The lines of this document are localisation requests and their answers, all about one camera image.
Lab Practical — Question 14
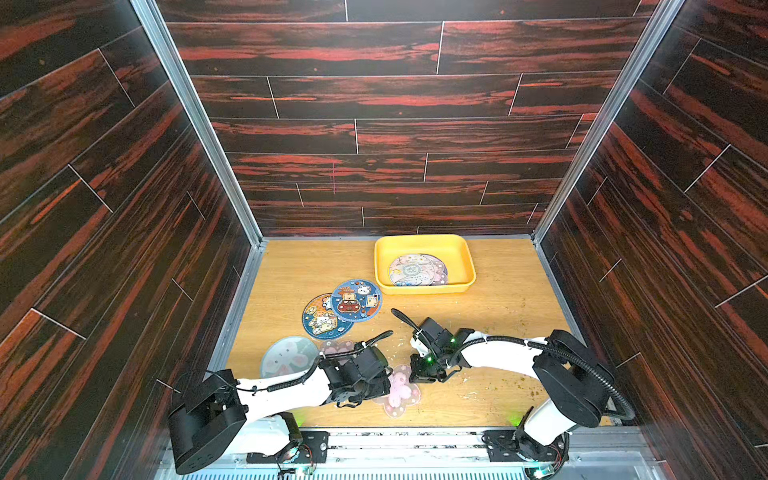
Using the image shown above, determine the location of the pink flower coaster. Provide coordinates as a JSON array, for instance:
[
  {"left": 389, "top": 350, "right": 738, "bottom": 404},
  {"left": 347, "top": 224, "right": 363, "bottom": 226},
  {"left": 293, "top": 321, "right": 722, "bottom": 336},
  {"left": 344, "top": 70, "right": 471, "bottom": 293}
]
[
  {"left": 320, "top": 340, "right": 355, "bottom": 355},
  {"left": 374, "top": 365, "right": 422, "bottom": 418}
]

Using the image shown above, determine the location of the pink flower coaster front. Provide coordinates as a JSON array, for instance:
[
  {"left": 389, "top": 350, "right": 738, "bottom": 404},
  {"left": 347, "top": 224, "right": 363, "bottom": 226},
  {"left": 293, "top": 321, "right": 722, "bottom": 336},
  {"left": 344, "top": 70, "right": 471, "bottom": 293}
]
[{"left": 374, "top": 365, "right": 422, "bottom": 418}]

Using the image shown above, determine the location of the green bunny round coaster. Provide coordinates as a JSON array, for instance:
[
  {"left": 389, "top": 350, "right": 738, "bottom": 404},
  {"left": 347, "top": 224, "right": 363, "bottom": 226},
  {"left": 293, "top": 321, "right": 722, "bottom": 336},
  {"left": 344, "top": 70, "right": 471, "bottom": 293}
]
[{"left": 260, "top": 336, "right": 319, "bottom": 378}]

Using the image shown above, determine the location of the blue red car coaster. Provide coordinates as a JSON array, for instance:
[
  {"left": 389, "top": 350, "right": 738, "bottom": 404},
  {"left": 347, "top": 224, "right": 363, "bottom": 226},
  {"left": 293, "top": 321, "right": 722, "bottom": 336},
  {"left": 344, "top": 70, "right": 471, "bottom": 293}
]
[{"left": 331, "top": 279, "right": 383, "bottom": 323}]

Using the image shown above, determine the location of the white colourful pattern coaster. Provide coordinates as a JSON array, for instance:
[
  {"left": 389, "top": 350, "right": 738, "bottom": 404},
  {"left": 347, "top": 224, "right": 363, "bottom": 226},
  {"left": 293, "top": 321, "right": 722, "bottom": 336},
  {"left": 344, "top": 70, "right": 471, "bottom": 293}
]
[{"left": 388, "top": 254, "right": 448, "bottom": 287}]

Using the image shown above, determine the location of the yellow plastic storage tray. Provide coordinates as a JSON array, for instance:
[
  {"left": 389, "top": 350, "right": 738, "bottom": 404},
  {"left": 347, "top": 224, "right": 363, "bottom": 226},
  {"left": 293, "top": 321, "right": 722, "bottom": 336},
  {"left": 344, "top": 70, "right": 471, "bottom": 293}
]
[{"left": 374, "top": 234, "right": 476, "bottom": 295}]

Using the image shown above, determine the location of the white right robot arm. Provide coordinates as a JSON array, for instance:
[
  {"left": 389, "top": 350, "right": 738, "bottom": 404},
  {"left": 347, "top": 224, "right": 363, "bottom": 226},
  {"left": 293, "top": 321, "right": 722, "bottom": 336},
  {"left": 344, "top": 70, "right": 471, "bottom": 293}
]
[{"left": 407, "top": 318, "right": 614, "bottom": 456}]

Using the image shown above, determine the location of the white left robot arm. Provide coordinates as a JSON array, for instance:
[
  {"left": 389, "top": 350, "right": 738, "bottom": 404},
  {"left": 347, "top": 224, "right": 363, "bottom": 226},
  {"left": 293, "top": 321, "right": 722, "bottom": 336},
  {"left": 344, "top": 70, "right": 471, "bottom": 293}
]
[{"left": 168, "top": 342, "right": 392, "bottom": 475}]

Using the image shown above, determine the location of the blue cartoon animals coaster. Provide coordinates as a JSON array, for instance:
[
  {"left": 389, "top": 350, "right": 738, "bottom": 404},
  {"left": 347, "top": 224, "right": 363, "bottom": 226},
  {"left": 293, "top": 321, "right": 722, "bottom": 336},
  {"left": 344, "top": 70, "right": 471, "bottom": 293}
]
[{"left": 302, "top": 293, "right": 354, "bottom": 341}]

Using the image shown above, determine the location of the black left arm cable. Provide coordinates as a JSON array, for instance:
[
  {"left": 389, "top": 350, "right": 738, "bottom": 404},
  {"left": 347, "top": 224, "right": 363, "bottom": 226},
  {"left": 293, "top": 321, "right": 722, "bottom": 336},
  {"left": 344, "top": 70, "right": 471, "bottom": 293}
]
[{"left": 173, "top": 329, "right": 394, "bottom": 469}]

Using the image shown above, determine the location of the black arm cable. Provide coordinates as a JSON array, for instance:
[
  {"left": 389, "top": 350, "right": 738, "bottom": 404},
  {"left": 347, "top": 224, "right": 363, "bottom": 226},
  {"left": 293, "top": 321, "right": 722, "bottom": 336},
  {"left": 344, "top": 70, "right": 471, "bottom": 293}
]
[
  {"left": 391, "top": 308, "right": 637, "bottom": 480},
  {"left": 173, "top": 329, "right": 394, "bottom": 469}
]

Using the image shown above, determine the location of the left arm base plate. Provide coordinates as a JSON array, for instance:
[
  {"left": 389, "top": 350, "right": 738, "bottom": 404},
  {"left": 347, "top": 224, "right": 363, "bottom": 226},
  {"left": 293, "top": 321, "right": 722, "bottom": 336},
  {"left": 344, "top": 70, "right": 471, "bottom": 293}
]
[{"left": 246, "top": 430, "right": 330, "bottom": 466}]

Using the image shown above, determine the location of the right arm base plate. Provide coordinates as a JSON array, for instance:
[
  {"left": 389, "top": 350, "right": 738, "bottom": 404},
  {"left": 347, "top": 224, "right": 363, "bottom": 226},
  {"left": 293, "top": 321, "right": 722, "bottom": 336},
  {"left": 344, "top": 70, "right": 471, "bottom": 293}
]
[{"left": 481, "top": 428, "right": 569, "bottom": 464}]

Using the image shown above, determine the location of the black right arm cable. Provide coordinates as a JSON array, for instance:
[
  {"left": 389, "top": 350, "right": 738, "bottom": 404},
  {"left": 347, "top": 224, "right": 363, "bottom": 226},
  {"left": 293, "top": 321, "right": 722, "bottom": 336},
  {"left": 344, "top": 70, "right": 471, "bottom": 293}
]
[{"left": 391, "top": 308, "right": 637, "bottom": 480}]

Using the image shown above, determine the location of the aluminium front rail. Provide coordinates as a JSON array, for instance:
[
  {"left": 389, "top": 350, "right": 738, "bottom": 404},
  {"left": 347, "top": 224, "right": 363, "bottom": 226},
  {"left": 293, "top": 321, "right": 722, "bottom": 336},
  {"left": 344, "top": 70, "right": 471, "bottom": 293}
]
[{"left": 192, "top": 427, "right": 672, "bottom": 479}]

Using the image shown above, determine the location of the aluminium corner post left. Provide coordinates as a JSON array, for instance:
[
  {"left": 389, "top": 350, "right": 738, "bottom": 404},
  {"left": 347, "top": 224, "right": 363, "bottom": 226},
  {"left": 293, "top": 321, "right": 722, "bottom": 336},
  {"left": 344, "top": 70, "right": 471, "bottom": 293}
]
[{"left": 129, "top": 0, "right": 264, "bottom": 248}]

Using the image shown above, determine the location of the aluminium corner post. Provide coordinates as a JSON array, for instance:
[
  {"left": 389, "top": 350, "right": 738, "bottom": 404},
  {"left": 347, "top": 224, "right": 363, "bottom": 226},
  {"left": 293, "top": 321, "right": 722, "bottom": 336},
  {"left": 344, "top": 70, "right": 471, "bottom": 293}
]
[
  {"left": 129, "top": 0, "right": 264, "bottom": 248},
  {"left": 532, "top": 0, "right": 685, "bottom": 250}
]

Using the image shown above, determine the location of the aluminium corner post right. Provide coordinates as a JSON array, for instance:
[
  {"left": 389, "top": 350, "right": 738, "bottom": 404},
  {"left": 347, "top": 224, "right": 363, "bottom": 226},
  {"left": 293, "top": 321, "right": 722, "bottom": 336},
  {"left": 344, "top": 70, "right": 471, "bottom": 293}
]
[{"left": 532, "top": 0, "right": 685, "bottom": 250}]

